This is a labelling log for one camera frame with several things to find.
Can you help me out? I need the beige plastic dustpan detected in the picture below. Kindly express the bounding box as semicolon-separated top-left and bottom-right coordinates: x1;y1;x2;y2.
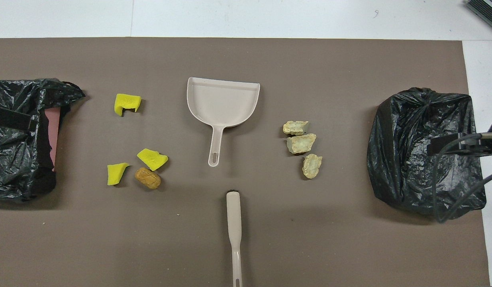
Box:
186;77;261;167

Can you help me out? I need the pink bin with black bag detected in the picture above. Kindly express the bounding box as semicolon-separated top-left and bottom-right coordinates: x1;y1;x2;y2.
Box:
0;78;86;202

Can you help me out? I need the beige hand brush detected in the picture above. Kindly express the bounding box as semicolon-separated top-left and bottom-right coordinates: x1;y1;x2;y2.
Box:
225;190;244;287

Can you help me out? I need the brown table mat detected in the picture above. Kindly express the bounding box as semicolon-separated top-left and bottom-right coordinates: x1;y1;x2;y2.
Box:
0;37;491;287

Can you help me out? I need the dark ribbed box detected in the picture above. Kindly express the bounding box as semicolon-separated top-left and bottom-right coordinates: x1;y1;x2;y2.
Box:
465;0;492;24

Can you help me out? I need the notched yellow sponge piece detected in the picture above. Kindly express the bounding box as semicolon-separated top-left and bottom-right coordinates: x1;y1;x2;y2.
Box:
114;93;142;117

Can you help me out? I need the pale beige sponge chunk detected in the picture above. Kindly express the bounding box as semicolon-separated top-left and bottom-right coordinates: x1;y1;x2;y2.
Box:
302;153;323;179
282;120;310;136
286;133;317;155

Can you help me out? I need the right arm gripper cable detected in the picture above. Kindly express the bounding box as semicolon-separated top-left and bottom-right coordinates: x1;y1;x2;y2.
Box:
432;133;492;224

